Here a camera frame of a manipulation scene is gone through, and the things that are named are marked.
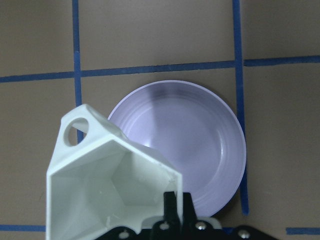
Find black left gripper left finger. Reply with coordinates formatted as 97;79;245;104
163;191;180;223

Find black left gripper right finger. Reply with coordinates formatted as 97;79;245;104
183;192;196;222

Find white faceted cup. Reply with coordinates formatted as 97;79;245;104
45;104;183;240

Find lilac plate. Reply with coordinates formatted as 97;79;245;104
109;80;247;217

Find brown paper table cover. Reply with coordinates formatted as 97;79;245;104
0;0;320;240

